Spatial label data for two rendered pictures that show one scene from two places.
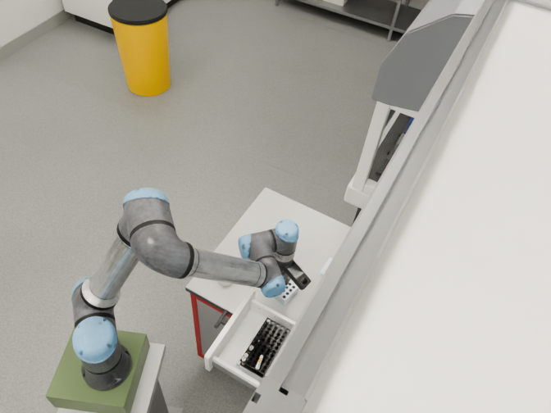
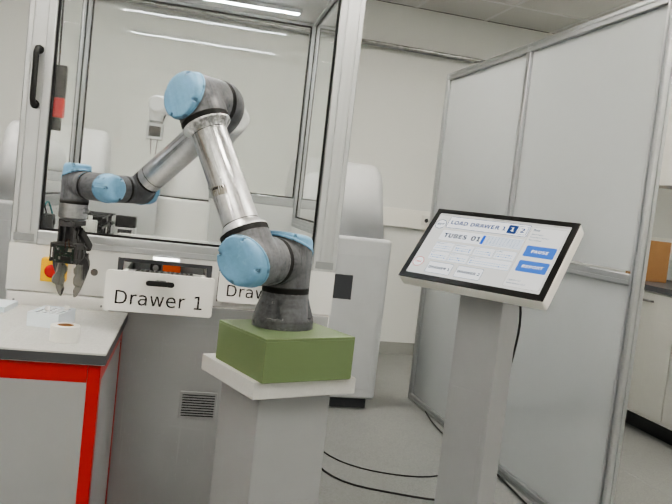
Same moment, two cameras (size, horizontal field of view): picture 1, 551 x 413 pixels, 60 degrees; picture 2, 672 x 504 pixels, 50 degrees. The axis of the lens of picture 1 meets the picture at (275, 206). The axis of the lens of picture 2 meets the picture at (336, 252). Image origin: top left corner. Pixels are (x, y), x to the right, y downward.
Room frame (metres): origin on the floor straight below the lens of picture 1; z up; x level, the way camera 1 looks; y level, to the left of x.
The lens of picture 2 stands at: (1.47, 1.97, 1.17)
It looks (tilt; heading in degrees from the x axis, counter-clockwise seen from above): 4 degrees down; 234
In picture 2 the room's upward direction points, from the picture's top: 7 degrees clockwise
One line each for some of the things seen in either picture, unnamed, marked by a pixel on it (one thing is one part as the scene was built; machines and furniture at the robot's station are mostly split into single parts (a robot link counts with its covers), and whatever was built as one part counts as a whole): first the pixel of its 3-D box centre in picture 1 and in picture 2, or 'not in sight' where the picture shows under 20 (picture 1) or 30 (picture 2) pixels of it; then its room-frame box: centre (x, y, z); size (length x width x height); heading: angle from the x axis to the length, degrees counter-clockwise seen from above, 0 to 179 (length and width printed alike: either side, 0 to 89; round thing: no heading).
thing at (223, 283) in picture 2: not in sight; (263, 288); (0.29, -0.06, 0.87); 0.29 x 0.02 x 0.11; 156
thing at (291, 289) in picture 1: (279, 286); (51, 316); (0.95, -0.05, 0.78); 0.12 x 0.08 x 0.04; 55
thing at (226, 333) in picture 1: (230, 328); (159, 293); (0.71, 0.10, 0.87); 0.29 x 0.02 x 0.11; 156
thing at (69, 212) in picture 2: (284, 251); (74, 212); (0.92, -0.05, 1.07); 0.08 x 0.08 x 0.05
